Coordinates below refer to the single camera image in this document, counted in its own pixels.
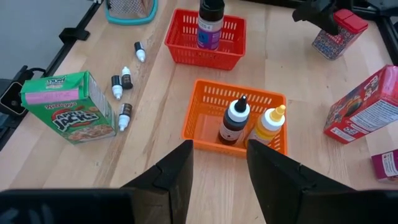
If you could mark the black-lid spice jar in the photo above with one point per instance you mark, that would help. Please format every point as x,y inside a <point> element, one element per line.
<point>210,28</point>

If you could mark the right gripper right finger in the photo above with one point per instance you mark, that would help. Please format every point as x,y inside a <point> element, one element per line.
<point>273,186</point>

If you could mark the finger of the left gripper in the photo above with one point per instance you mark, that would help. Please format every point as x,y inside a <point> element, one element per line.
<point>317,18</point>

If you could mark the teal-framed box grater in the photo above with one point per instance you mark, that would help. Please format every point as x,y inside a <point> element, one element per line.
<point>130,15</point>

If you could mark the small black dropper bottle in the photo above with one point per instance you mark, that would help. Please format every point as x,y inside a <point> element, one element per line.
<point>127,79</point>
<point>140,51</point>
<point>124,116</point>
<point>117,88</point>

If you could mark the red-lid spice jar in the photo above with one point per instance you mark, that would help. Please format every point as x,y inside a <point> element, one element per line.
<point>335,45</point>

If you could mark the yellow food colouring bottle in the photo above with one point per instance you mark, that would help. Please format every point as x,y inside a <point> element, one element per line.
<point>265,127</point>

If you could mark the green Apple Jacks box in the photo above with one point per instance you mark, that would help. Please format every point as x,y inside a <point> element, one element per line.
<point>71,115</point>

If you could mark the red Froot Loops box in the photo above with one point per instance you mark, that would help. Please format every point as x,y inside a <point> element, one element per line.
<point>360,112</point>

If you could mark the black frame clamp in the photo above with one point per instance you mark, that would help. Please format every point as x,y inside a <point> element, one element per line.
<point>73,34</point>

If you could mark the red plastic basket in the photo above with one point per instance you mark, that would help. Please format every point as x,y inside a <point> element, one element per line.
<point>186,53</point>

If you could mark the magenta Raisin Bran box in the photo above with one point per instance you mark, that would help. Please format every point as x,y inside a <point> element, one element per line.
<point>387,166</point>

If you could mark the black table-level camera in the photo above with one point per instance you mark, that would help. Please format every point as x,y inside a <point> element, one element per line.
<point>11,99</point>

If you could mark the black food colouring bottle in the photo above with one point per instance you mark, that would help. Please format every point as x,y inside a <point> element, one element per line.
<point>233,124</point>

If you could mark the orange plastic basket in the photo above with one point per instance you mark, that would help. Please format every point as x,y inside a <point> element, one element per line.
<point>205,137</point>

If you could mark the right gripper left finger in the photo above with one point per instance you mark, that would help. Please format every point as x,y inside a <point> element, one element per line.
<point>174,193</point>

